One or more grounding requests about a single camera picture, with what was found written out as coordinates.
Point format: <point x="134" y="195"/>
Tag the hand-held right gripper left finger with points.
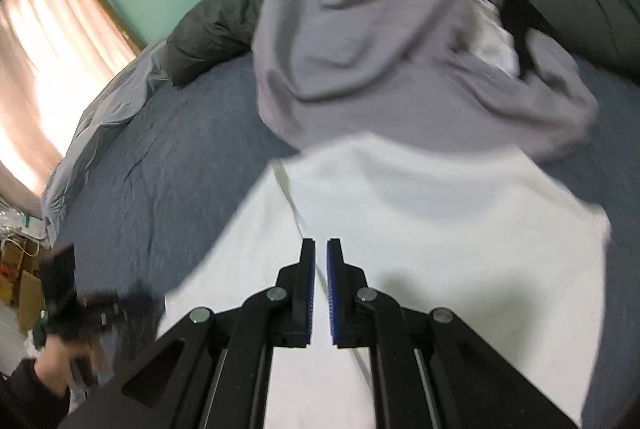
<point x="309" y="294"/>

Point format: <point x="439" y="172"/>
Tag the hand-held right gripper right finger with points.
<point x="332" y="294"/>

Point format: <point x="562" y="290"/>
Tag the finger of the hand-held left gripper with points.
<point x="135" y="306"/>

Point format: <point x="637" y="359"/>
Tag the white long-sleeve shirt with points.
<point x="425" y="234"/>

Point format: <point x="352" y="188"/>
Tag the person's left forearm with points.
<point x="30" y="399"/>

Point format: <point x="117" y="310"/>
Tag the person's left hand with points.
<point x="55" y="364"/>

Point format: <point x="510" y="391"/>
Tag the cardboard box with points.
<point x="27" y="299"/>

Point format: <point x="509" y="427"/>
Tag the clear plastic bag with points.
<point x="15" y="221"/>

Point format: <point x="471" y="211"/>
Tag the light grey blanket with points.
<point x="100" y="119"/>

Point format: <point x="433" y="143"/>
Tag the lilac grey garment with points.
<point x="375" y="59"/>

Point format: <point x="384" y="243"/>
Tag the pink curtain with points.
<point x="55" y="34"/>

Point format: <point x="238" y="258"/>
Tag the dark grey rolled duvet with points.
<point x="215" y="29"/>

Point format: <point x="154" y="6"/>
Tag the crumpled white garment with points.
<point x="495" y="39"/>

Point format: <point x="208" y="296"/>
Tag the black garment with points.
<point x="520" y="14"/>

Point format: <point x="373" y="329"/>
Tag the wooden window frame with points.
<point x="117" y="16"/>

